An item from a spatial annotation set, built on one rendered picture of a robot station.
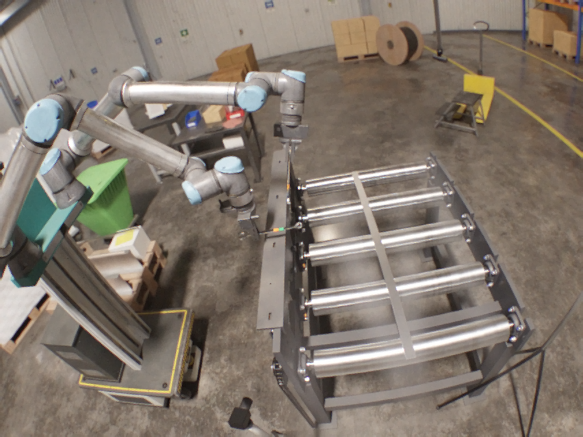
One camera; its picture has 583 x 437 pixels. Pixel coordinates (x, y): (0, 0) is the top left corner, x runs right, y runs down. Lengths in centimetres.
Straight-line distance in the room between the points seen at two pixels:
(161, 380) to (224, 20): 1059
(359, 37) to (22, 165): 811
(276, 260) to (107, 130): 77
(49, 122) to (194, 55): 1092
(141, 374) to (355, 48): 806
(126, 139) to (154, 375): 159
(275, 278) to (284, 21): 1039
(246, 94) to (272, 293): 68
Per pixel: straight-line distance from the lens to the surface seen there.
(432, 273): 145
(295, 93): 121
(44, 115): 100
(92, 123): 114
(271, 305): 110
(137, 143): 115
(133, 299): 287
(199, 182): 109
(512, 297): 146
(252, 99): 109
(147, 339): 246
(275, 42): 1127
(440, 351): 129
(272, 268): 121
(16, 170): 110
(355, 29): 852
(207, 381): 245
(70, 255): 196
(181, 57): 1197
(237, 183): 110
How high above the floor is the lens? 204
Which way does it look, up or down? 39 degrees down
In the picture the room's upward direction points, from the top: 16 degrees counter-clockwise
